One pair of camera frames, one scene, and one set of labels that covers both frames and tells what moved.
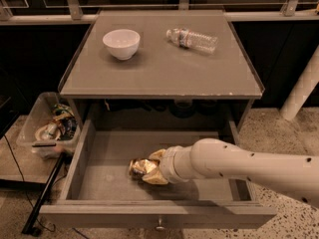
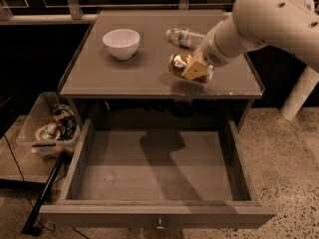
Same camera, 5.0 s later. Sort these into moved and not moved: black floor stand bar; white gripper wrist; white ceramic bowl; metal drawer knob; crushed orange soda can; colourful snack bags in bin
Moved: crushed orange soda can; white gripper wrist
Not moved: black floor stand bar; colourful snack bags in bin; white ceramic bowl; metal drawer knob
